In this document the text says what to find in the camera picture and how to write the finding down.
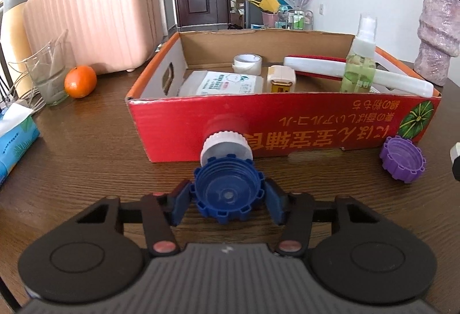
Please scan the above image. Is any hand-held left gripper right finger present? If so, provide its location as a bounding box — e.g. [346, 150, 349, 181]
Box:
[264, 181, 382, 259]

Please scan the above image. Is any pink bin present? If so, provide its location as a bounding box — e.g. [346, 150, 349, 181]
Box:
[262, 11, 279, 28]

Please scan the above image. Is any purple ribbed bottle cap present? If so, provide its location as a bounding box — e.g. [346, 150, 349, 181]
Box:
[380, 136, 427, 185]

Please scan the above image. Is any white cable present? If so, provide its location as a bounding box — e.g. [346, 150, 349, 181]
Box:
[0, 77, 47, 115]

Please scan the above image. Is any blue tissue pack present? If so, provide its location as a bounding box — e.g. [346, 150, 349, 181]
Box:
[0, 102, 41, 189]

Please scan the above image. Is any white and red lint brush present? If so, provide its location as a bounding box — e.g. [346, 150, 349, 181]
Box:
[283, 54, 434, 98]

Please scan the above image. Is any orange fruit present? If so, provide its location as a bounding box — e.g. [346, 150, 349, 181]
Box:
[64, 65, 97, 99]

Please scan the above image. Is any blue ribbed bottle cap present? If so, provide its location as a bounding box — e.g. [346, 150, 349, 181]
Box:
[193, 153, 266, 225]

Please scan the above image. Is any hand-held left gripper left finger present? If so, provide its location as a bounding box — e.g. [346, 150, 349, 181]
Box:
[77, 179, 192, 258]

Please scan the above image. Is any metal rack cart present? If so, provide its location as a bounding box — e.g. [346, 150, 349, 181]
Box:
[277, 8, 315, 30]

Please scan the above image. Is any white wet wipes pack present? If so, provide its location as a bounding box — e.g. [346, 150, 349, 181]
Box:
[177, 70, 265, 97]

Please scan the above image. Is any white bottle cap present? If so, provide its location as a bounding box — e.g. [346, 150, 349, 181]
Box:
[200, 113, 254, 165]

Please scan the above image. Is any clear green spray bottle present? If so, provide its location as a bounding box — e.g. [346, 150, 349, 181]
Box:
[340, 13, 379, 94]

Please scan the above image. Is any cream and yellow small box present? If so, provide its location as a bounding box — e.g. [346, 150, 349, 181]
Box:
[266, 64, 297, 94]

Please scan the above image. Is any cream thermos jug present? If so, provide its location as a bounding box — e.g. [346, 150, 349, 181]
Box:
[0, 0, 35, 99]

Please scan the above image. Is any clear glass cup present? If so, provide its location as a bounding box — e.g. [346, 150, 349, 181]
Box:
[8, 30, 78, 108]

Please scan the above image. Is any pale purple textured vase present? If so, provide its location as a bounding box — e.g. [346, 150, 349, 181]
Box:
[413, 0, 460, 87]

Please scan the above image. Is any white tape roll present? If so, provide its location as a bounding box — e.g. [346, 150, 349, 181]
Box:
[232, 54, 264, 75]

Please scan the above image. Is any pink suitcase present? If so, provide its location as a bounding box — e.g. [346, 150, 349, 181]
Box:
[23, 0, 164, 74]

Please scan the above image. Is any red printed cardboard box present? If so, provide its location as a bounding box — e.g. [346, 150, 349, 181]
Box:
[125, 28, 442, 163]

